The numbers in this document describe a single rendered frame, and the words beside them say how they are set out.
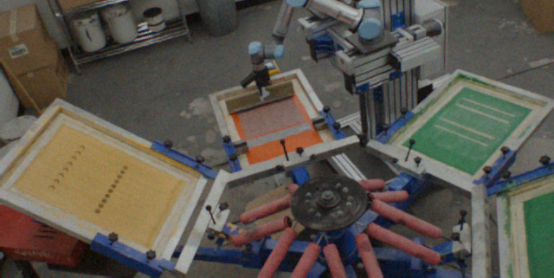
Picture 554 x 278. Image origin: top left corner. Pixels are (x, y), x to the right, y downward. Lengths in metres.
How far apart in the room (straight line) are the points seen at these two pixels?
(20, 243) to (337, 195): 1.46
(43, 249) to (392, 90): 2.22
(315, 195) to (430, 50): 1.35
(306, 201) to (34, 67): 4.03
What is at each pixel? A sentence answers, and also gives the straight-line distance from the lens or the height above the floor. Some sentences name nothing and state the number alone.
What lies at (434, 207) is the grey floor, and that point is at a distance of 4.01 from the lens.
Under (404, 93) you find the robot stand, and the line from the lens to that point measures 3.82.
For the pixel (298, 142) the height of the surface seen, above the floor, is 0.95.
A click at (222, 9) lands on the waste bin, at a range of 6.14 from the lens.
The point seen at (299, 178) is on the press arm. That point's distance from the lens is 2.75.
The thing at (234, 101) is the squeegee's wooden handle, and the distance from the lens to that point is 3.35.
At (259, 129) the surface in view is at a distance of 3.23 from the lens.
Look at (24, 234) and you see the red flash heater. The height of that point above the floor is 1.10.
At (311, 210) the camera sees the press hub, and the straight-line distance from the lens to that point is 2.21.
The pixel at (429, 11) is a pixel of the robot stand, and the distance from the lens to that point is 3.59.
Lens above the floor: 2.91
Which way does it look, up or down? 37 degrees down
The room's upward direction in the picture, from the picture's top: 11 degrees counter-clockwise
